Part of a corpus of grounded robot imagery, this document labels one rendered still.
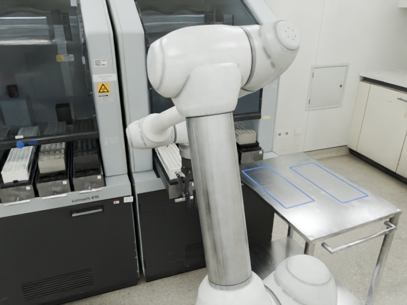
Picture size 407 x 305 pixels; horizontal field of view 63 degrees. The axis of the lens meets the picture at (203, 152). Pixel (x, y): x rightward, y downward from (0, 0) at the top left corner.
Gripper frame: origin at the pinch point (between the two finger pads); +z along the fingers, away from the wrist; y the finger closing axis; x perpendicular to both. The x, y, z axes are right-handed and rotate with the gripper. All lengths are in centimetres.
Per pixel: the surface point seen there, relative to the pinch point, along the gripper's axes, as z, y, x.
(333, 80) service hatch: -6, -197, -151
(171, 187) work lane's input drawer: -0.4, 5.7, -12.3
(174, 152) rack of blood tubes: -6.9, -2.1, -35.0
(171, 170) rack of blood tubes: -7.0, 4.5, -15.8
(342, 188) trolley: -2, -63, 17
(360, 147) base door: 65, -229, -134
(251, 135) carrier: -8, -48, -40
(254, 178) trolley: -2.3, -31.1, -3.6
